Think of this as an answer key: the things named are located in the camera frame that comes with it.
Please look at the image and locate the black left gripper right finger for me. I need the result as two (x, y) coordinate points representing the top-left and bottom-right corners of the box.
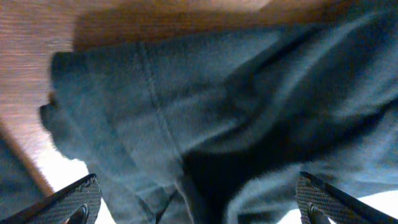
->
(295, 172), (397, 224)

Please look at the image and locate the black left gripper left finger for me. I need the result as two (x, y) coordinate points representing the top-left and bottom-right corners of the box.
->
(1, 174), (102, 224)

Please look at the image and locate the dark green t-shirt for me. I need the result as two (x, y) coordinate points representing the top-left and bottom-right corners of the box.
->
(1, 1), (397, 223)

